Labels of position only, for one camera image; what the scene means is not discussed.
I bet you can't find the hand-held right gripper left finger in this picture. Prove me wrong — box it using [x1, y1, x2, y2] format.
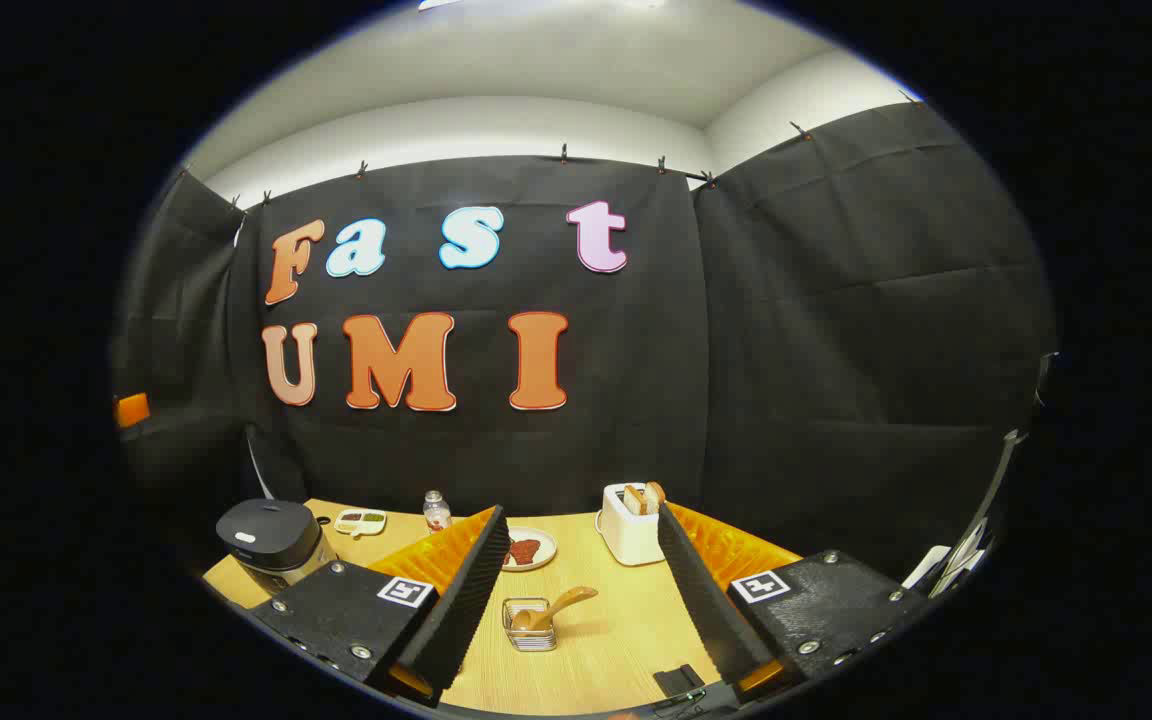
[249, 505, 512, 709]

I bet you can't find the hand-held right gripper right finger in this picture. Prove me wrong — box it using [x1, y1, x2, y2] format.
[656, 500, 927, 706]

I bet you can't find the wooden spoon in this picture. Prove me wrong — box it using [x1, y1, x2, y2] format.
[511, 586, 599, 632]

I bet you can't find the black and beige rice cooker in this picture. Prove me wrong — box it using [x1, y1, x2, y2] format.
[216, 498, 339, 599]

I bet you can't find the small black device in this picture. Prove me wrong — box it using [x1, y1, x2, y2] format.
[653, 664, 707, 701]

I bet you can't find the white round plate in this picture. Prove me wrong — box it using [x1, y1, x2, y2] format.
[501, 526, 558, 572]

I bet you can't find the white toaster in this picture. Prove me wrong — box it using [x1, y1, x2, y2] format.
[595, 483, 667, 567]

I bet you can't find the black backdrop cloth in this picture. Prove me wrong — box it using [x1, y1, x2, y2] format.
[111, 100, 1057, 581]

